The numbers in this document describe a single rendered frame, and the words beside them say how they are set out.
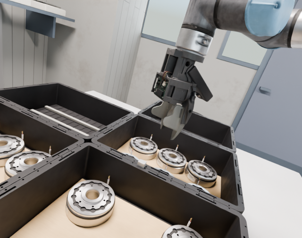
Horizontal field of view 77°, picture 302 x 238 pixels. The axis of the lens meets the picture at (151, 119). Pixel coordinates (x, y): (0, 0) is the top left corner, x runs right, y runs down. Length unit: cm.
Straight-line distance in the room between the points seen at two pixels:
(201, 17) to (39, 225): 52
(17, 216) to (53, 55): 275
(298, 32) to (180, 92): 25
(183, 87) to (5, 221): 41
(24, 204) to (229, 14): 50
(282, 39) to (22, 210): 61
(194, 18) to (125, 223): 46
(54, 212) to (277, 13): 54
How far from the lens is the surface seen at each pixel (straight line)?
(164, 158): 65
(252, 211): 93
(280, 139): 303
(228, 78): 284
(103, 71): 253
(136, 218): 49
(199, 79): 48
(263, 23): 39
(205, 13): 44
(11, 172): 53
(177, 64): 44
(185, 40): 44
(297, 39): 50
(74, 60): 280
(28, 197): 43
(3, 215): 41
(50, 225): 47
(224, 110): 290
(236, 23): 41
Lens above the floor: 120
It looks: 21 degrees down
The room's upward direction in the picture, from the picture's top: 16 degrees clockwise
